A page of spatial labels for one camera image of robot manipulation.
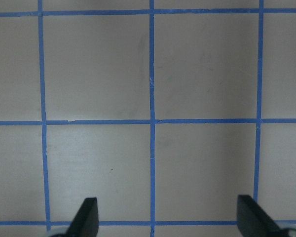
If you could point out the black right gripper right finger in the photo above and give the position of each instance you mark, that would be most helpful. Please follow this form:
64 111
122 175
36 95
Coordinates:
253 221

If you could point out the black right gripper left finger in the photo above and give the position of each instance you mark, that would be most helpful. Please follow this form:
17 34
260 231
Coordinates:
86 221

